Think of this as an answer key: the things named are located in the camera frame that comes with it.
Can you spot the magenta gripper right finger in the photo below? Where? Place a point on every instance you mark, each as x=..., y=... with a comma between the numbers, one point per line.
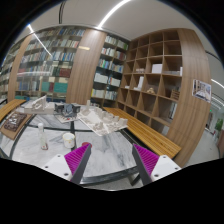
x=145, y=161

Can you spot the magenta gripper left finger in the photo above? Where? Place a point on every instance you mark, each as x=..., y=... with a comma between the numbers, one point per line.
x=77, y=161

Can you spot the clear plastic water bottle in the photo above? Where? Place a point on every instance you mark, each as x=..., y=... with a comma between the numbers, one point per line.
x=42, y=137

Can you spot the small red object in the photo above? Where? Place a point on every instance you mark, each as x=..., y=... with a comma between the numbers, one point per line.
x=86, y=144

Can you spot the white paper cup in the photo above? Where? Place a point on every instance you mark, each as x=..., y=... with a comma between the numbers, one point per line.
x=69, y=140

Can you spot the wooden bench right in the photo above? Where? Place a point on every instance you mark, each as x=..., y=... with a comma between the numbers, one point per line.
x=158, y=143

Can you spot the wooden bench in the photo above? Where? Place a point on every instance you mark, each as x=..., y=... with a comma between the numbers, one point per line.
x=6, y=109
x=158, y=143

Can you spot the white architectural model board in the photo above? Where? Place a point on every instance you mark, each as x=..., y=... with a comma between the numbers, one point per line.
x=102, y=122

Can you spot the dark grey building model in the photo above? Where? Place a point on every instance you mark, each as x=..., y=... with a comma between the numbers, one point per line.
x=67, y=110

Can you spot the white building model left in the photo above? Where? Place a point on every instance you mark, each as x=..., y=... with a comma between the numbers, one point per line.
x=39, y=106

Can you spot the brown relief model board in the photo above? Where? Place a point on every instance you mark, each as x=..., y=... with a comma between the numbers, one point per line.
x=13, y=124

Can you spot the wooden cubby shelf unit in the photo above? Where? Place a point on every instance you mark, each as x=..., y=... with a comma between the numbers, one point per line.
x=164, y=101

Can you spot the green potted plant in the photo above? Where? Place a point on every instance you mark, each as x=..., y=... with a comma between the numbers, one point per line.
x=219, y=125

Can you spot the wooden bench left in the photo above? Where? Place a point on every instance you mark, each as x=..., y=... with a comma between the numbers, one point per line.
x=6, y=109

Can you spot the open bookshelf middle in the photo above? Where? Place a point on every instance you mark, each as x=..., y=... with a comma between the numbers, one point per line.
x=109, y=70

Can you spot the white box on shelf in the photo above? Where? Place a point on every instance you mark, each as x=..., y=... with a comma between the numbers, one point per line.
x=157, y=68

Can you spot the glass-front bookcase left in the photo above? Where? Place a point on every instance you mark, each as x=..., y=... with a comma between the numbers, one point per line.
x=45, y=65

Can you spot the wall poster picture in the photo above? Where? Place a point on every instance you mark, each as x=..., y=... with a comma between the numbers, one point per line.
x=201, y=90

